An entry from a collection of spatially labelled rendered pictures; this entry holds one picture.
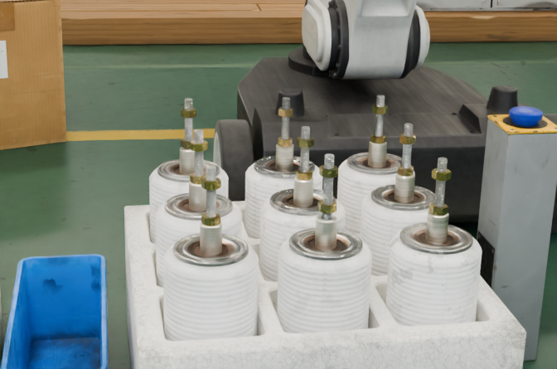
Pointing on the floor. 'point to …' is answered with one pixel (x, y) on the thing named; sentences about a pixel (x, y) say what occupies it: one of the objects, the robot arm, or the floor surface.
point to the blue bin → (58, 314)
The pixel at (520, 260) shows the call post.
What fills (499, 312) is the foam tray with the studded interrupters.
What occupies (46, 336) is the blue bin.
